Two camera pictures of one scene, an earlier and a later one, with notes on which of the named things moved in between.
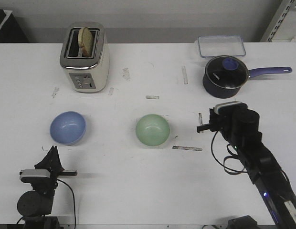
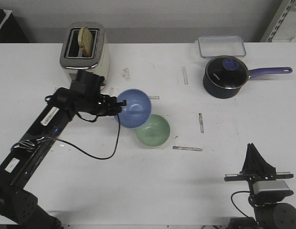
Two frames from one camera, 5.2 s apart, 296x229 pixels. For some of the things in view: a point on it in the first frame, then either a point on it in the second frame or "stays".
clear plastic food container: [212, 46] stays
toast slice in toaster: [86, 42] stays
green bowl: [152, 130] stays
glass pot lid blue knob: [227, 71] stays
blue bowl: [68, 128] to [137, 112]
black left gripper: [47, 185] to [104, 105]
